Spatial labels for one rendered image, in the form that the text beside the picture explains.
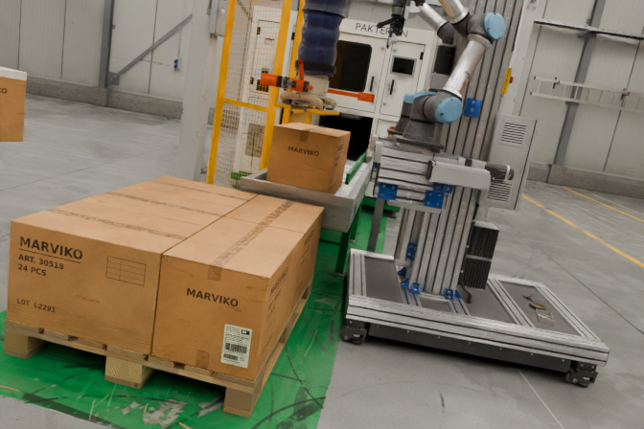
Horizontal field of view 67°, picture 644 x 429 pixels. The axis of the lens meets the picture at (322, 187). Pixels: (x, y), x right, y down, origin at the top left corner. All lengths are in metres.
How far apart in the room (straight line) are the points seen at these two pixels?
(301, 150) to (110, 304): 1.47
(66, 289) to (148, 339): 0.36
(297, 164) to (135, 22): 10.30
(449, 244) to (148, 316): 1.56
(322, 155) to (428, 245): 0.82
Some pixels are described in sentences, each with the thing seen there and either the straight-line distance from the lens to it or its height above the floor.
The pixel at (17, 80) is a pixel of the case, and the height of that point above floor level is 0.97.
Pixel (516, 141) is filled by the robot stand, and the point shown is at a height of 1.11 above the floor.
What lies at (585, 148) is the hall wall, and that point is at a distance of 12.92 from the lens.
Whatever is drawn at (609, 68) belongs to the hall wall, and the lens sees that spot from 13.05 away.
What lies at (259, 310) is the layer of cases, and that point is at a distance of 1.75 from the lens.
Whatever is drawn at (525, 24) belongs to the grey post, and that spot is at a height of 2.24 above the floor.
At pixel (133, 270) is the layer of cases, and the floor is 0.46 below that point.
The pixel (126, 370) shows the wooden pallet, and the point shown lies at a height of 0.07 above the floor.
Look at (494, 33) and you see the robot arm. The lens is 2.38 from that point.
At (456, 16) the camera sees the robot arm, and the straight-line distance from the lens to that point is 2.47.
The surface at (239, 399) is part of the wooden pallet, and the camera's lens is 1.93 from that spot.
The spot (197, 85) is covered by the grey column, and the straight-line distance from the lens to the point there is 3.82.
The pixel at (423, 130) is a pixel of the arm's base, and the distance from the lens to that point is 2.36.
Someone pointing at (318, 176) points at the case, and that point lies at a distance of 2.93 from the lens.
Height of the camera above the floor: 1.18
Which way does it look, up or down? 11 degrees down
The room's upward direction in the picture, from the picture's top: 10 degrees clockwise
